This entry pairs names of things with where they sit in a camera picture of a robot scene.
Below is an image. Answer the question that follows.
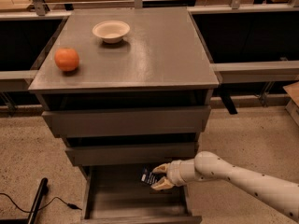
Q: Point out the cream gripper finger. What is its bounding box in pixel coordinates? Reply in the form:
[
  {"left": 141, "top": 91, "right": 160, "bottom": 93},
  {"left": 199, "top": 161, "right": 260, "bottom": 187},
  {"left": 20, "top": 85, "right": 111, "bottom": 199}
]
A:
[
  {"left": 151, "top": 176, "right": 174, "bottom": 190},
  {"left": 152, "top": 163, "right": 169, "bottom": 174}
]

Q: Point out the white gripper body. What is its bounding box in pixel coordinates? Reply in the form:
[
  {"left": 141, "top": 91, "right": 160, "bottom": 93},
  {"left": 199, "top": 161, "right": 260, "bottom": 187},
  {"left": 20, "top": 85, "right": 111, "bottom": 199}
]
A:
[{"left": 166, "top": 160, "right": 186, "bottom": 187}]

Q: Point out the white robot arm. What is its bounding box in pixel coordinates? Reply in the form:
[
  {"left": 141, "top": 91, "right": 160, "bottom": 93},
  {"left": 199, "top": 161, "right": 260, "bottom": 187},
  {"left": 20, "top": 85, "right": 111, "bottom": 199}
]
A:
[{"left": 151, "top": 151, "right": 299, "bottom": 222}]

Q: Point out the bottom grey open drawer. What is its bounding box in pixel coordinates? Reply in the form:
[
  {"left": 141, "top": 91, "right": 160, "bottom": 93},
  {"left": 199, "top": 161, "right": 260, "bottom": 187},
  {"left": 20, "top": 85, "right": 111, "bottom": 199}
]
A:
[{"left": 81, "top": 164, "right": 202, "bottom": 224}]

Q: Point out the top grey drawer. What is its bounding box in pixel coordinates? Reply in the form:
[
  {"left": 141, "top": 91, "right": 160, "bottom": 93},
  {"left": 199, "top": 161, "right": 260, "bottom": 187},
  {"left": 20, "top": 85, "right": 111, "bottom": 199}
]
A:
[{"left": 42, "top": 105, "right": 210, "bottom": 138}]

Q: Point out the middle grey drawer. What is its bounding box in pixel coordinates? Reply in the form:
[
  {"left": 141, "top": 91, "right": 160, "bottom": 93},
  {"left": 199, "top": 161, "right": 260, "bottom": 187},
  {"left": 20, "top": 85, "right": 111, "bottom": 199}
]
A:
[{"left": 65, "top": 142, "right": 195, "bottom": 166}]

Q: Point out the grey drawer cabinet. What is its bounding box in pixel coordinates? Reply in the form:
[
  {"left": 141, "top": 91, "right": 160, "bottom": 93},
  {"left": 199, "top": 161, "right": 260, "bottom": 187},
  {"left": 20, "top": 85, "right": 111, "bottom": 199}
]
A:
[{"left": 28, "top": 7, "right": 220, "bottom": 224}]

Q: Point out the black metal floor bar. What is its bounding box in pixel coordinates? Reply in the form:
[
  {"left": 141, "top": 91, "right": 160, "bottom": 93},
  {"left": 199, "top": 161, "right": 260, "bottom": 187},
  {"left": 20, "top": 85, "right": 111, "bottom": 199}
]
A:
[{"left": 0, "top": 177, "right": 49, "bottom": 224}]

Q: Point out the orange fruit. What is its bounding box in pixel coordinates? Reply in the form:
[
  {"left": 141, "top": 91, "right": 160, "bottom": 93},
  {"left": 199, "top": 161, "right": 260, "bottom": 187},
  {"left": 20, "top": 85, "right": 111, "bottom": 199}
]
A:
[{"left": 54, "top": 48, "right": 79, "bottom": 72}]

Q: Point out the white bowl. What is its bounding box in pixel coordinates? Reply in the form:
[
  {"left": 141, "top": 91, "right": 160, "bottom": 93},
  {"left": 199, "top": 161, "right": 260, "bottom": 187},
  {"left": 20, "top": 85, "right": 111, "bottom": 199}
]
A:
[{"left": 93, "top": 21, "right": 130, "bottom": 44}]

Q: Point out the black cable on floor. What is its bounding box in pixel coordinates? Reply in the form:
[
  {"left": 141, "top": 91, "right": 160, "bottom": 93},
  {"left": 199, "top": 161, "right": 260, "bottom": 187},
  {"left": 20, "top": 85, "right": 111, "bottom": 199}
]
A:
[{"left": 0, "top": 192, "right": 83, "bottom": 214}]

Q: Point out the right grey rail desk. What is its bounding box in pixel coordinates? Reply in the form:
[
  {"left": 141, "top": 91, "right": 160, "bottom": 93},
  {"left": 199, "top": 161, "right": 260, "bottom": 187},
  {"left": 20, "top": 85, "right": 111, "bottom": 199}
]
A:
[{"left": 187, "top": 3, "right": 299, "bottom": 116}]

